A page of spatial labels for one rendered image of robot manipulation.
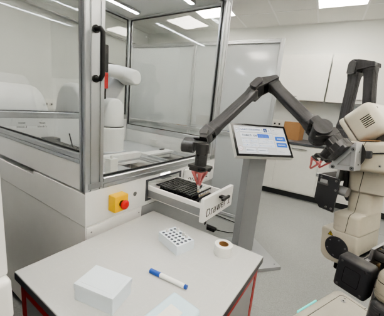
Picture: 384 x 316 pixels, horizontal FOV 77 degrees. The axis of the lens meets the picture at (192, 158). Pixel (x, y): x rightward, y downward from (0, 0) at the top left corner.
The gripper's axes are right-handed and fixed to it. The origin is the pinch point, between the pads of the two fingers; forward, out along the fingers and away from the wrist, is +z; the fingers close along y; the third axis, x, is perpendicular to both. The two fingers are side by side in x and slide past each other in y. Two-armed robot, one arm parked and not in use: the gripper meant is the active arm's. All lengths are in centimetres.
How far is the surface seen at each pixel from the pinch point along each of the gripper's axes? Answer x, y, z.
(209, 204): 7.3, -10.7, 5.3
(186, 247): 25.6, -12.3, 16.9
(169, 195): 9.8, 9.3, 6.3
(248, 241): -107, 4, 80
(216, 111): -52, 22, -34
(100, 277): 58, -5, 14
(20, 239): 43, 86, 45
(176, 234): 22.4, -5.2, 15.5
